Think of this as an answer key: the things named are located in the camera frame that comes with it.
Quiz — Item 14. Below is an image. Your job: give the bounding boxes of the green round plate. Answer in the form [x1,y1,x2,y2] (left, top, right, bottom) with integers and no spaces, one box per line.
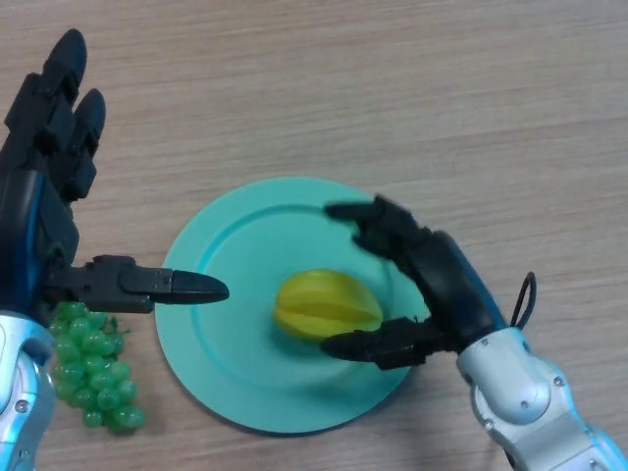
[154,176,428,436]

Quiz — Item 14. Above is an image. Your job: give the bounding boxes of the green grape bunch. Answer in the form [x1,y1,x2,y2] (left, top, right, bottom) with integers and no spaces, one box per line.
[47,301,147,436]

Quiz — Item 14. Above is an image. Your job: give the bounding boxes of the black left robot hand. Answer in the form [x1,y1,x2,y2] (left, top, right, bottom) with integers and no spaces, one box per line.
[0,27,231,328]

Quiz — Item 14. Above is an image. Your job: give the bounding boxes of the yellow starfruit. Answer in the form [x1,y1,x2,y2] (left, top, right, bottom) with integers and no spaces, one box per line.
[272,268,383,342]

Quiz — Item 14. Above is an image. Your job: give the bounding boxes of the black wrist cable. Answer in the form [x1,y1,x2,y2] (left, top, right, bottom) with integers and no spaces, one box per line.
[508,271,538,330]

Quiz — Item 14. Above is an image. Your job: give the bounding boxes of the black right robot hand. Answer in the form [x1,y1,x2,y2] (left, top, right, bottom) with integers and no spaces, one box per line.
[319,194,509,372]

